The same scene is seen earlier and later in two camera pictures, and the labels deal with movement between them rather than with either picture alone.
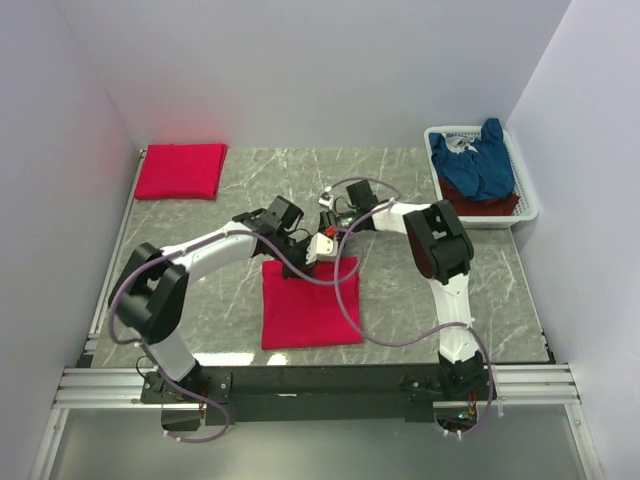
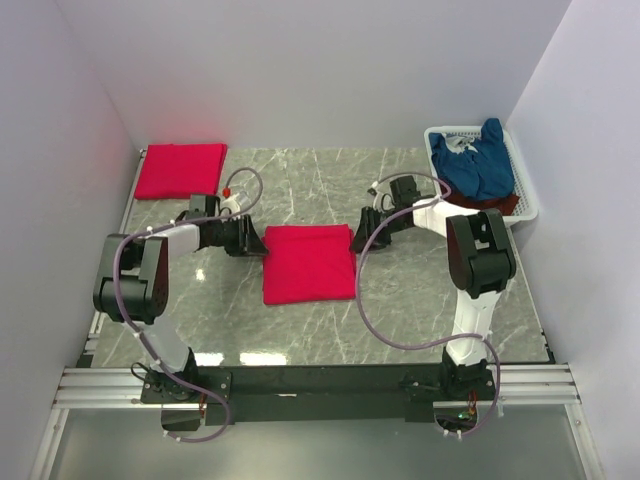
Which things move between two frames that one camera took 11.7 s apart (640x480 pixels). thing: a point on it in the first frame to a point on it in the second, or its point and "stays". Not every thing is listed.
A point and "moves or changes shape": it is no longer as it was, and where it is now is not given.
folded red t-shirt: (181, 171) stays
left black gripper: (308, 270) to (248, 241)
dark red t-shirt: (470, 206) stays
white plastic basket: (525, 209) stays
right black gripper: (330, 218) to (367, 225)
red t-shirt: (298, 313) moves or changes shape
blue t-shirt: (487, 173) stays
